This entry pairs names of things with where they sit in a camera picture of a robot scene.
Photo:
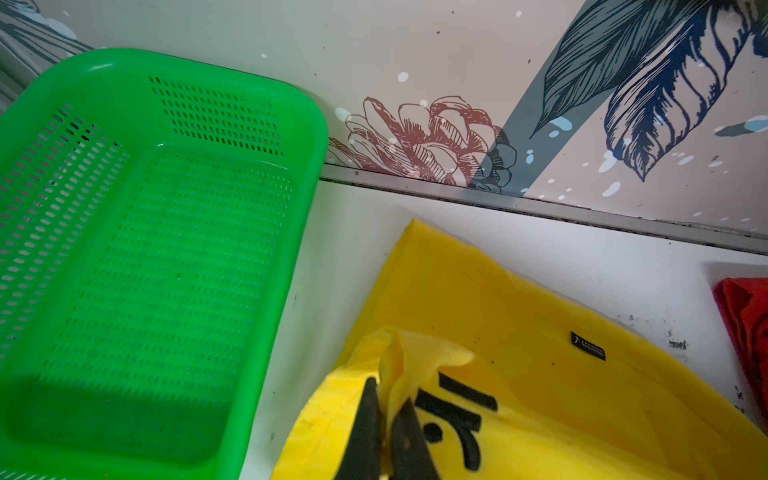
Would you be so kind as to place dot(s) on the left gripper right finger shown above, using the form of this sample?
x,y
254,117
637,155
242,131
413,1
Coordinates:
x,y
410,457

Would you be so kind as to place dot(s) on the green plastic basket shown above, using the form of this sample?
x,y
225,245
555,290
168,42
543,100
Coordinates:
x,y
152,210

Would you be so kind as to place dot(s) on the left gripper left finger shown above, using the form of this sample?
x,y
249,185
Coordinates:
x,y
362,455

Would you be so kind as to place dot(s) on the yellow shorts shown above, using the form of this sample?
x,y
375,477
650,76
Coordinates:
x,y
511,381

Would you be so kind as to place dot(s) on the red shorts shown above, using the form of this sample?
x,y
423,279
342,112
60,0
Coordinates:
x,y
742,303

